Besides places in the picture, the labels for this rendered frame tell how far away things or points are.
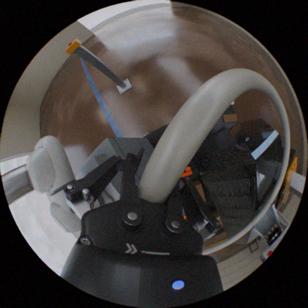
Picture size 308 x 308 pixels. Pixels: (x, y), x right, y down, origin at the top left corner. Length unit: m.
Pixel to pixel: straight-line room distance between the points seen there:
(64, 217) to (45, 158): 0.20
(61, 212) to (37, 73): 6.18
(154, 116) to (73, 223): 1.24
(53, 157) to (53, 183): 0.09
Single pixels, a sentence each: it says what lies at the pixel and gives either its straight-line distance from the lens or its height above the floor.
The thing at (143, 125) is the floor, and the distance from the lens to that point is 1.27.
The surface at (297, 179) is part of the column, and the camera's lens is 1.66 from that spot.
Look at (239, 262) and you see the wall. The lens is 5.80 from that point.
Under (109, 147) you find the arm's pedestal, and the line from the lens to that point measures 0.50.
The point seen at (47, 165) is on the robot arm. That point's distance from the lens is 0.39.
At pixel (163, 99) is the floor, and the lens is 1.31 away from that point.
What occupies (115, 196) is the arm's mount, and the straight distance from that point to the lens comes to 0.47.
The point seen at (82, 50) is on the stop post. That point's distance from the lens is 1.05.
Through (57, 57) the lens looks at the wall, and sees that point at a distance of 6.02.
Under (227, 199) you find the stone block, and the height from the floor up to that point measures 0.72.
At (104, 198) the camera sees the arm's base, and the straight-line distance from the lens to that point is 0.48.
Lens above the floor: 1.20
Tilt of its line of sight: 76 degrees down
